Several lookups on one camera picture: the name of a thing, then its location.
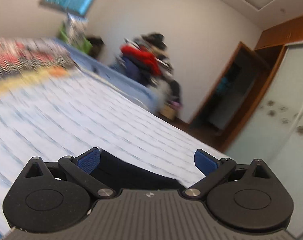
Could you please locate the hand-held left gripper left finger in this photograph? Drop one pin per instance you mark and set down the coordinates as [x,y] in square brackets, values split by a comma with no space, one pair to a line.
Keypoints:
[89,161]

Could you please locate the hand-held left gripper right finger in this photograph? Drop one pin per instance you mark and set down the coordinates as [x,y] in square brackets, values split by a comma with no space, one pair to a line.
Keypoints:
[205,162]

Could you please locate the colourful patterned blanket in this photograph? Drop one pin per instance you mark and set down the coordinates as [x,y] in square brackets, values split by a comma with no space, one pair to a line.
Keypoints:
[24,60]

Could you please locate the floral pillow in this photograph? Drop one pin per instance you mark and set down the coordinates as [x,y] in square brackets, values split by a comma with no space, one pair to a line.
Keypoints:
[77,30]

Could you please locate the wooden overhead cabinet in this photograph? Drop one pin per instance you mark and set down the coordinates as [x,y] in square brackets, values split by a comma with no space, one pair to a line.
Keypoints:
[286,32]

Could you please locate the wooden door frame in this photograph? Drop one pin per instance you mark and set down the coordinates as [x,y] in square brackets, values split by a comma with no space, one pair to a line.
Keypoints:
[216,97]

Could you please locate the blue mattress cover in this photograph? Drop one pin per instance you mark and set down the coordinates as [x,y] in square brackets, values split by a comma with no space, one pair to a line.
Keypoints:
[121,82]

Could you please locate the green plastic stool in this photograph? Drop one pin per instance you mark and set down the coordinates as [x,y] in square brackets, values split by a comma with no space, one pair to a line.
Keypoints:
[87,46]

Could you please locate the black bag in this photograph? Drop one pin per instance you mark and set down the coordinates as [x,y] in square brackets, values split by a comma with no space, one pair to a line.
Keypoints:
[96,48]

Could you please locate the pile of clothes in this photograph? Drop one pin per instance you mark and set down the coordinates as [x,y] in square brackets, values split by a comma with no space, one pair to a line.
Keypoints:
[144,57]

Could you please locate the white script-printed bed sheet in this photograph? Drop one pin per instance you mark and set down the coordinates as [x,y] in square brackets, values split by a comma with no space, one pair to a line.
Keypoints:
[79,120]

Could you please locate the purple bag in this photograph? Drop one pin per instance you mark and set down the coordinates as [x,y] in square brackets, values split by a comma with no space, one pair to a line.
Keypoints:
[177,104]

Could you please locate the black pants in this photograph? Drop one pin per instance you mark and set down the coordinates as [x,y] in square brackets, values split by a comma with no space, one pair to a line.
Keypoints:
[131,175]

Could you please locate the frosted glass wardrobe door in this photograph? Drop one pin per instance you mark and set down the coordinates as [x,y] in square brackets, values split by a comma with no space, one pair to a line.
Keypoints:
[271,142]

